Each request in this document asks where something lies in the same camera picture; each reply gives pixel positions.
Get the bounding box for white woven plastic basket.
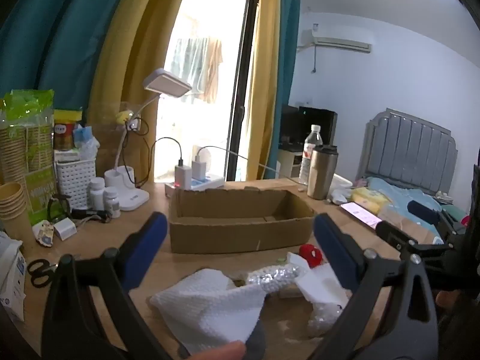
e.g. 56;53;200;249
56;159;96;210

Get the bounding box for grey bed headboard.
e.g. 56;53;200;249
356;108;458;195

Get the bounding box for white power strip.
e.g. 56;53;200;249
164;178;224;197

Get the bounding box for person's hand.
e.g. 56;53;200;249
189;340;247;360

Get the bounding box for yellow curtain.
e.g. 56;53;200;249
87;0;261;175

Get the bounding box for black flashlight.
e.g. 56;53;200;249
70;209;112;224

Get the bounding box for white textured towel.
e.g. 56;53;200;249
150;268;266;359

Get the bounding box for teal curtain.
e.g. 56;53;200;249
1;0;120;111

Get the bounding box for clear water bottle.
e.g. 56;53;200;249
298;124;323;185

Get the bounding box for black monitor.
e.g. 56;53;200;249
279;106;338;151

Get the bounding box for red yellow can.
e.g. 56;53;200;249
54;109;82;150

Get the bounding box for white charger with black cable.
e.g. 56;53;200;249
174;158;192;190

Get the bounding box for small white adapter box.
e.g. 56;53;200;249
54;218;77;242

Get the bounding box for steel travel tumbler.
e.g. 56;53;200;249
307;145;338;200

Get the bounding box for white air conditioner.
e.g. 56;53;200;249
297;29;373;54

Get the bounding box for white pill bottle right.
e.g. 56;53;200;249
103;186;120;219

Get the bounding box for white bubble wrap roll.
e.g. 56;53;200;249
244;263;304;293

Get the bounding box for stack of paper cups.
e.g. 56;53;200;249
0;181;35;246

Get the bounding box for brown cardboard box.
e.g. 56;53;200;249
168;188;315;254

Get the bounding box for white desk lamp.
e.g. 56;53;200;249
104;67;191;212

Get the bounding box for red plush ball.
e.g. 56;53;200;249
298;244;324;268

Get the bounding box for green paper cup package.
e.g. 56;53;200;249
1;89;56;224

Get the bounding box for white pill bottle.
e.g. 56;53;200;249
103;186;120;219
89;177;105;211

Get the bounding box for smartphone with lit screen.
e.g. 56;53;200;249
339;202;382;229

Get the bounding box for yellow tissue pack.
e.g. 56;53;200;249
350;187;391;214

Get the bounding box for white pill bottle left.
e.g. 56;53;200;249
89;177;105;211

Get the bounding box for black scissors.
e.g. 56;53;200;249
27;258;58;289

